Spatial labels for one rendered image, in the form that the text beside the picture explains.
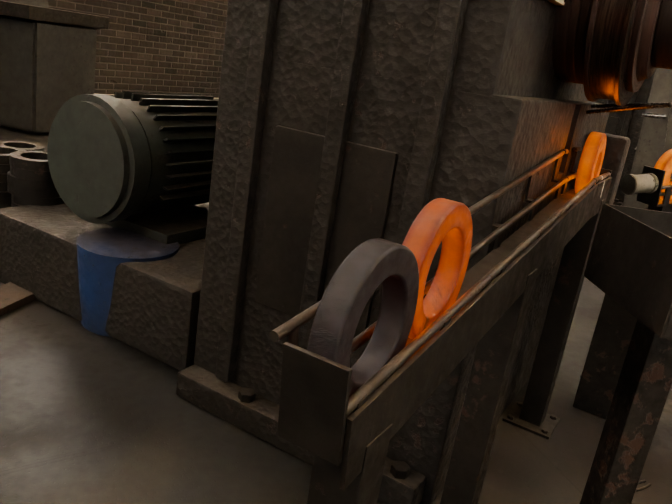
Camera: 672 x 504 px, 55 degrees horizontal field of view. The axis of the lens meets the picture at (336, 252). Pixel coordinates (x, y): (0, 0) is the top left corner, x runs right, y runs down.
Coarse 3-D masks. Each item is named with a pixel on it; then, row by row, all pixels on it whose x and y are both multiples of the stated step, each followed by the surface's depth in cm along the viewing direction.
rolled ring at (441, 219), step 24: (432, 216) 76; (456, 216) 80; (408, 240) 75; (432, 240) 75; (456, 240) 86; (456, 264) 87; (432, 288) 88; (456, 288) 88; (432, 312) 85; (408, 336) 81
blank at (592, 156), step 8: (592, 136) 151; (600, 136) 151; (592, 144) 150; (600, 144) 150; (584, 152) 150; (592, 152) 149; (600, 152) 155; (584, 160) 149; (592, 160) 149; (600, 160) 158; (584, 168) 150; (592, 168) 149; (600, 168) 161; (576, 176) 151; (584, 176) 150; (592, 176) 152; (576, 184) 153; (584, 184) 151; (576, 192) 155
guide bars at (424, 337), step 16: (608, 176) 162; (560, 208) 125; (544, 224) 115; (528, 240) 107; (512, 256) 100; (496, 272) 94; (480, 288) 89; (464, 304) 84; (448, 320) 79; (432, 336) 79; (400, 352) 71; (416, 352) 75; (384, 368) 67; (400, 368) 71; (368, 384) 64; (352, 400) 62
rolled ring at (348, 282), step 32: (352, 256) 63; (384, 256) 63; (352, 288) 60; (384, 288) 72; (416, 288) 73; (320, 320) 60; (352, 320) 60; (384, 320) 73; (320, 352) 60; (384, 352) 72; (352, 384) 65
